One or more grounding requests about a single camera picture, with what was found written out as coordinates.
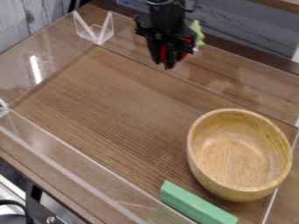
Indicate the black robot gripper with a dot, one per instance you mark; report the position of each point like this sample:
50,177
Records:
165,25

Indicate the wooden bowl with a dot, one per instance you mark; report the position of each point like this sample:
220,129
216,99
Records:
240,154

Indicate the green rectangular block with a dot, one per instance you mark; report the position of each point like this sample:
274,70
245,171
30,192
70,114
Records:
194,206

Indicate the clear acrylic corner bracket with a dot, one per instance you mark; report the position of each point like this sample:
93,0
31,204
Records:
98,34

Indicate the black metal table frame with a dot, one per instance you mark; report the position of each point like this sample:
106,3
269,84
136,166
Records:
38,214

